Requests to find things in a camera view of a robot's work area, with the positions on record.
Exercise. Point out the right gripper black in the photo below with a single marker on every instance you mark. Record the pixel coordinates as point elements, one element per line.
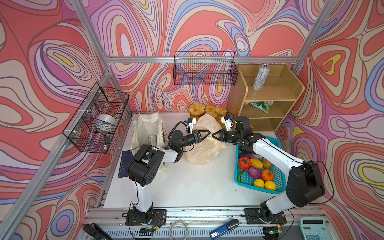
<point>222,135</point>

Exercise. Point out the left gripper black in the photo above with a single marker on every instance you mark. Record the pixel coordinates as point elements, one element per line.
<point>196,134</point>

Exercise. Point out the translucent beige plastic bag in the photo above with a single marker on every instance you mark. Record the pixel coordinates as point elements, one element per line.
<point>207,150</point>

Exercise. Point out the white energy drink can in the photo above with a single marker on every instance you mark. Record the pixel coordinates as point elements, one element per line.
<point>152,140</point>

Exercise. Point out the white canvas tote bag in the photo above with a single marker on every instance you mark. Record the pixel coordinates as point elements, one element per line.
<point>149,124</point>

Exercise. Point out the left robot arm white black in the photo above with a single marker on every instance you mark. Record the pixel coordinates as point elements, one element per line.
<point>145,165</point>

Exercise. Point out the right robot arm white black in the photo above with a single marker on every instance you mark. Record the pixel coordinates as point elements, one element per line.
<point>304,179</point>

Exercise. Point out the sugared bread roll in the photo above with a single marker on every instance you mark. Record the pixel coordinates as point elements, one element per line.
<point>197,109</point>

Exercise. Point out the red toy tomato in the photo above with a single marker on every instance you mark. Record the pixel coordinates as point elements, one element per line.
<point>244,163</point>

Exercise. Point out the purple toy eggplant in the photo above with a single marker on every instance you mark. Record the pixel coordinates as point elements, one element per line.
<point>249,156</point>

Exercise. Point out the yellow toy corn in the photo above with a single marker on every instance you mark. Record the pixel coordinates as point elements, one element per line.
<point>256,163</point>

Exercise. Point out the purple toy onion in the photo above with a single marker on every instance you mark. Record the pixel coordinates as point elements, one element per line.
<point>254,173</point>

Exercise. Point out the green snack packet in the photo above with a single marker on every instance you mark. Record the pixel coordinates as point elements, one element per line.
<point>262,106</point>

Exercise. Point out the brown toy potato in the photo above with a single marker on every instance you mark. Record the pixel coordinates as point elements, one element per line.
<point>267,164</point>

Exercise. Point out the yellow toy lemon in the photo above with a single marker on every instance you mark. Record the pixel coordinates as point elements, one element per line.
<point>259,183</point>
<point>270,185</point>

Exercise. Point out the orange toy pumpkin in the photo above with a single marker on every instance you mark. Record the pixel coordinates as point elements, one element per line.
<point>267,175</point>

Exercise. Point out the wooden shelf unit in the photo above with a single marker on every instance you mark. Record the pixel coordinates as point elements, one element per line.
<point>282,87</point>

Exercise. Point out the silver pink drink can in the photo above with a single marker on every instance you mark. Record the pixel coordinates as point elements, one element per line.
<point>261,77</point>

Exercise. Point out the yellow toy lemon right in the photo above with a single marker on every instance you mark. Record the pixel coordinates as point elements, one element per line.
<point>270,185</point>

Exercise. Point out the teal plastic basket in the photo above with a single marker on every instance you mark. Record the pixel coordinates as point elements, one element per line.
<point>242,178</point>

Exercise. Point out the dark blue notebook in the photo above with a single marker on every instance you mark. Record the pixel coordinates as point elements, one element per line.
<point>126,159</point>

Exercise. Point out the silver tape roll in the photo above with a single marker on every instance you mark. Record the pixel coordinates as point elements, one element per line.
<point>106,123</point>

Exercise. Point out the blue black handheld tool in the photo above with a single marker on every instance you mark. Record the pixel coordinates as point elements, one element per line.
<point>224,229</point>

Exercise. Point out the white calculator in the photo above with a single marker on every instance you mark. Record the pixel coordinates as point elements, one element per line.
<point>314,228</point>

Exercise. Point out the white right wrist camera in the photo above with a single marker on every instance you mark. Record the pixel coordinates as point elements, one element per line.
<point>228,122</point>

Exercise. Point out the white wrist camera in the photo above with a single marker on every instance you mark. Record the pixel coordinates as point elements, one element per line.
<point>190,124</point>
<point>228,122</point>

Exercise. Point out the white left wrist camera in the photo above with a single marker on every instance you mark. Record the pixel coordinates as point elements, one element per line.
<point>190,124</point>

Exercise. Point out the black wire basket back wall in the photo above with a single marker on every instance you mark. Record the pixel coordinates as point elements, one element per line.
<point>205,68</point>

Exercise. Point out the black wire basket wall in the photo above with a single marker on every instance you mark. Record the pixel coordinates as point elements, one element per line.
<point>82,132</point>
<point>205,68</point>

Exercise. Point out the black wire basket left wall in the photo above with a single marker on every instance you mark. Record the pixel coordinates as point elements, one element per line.
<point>82,132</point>

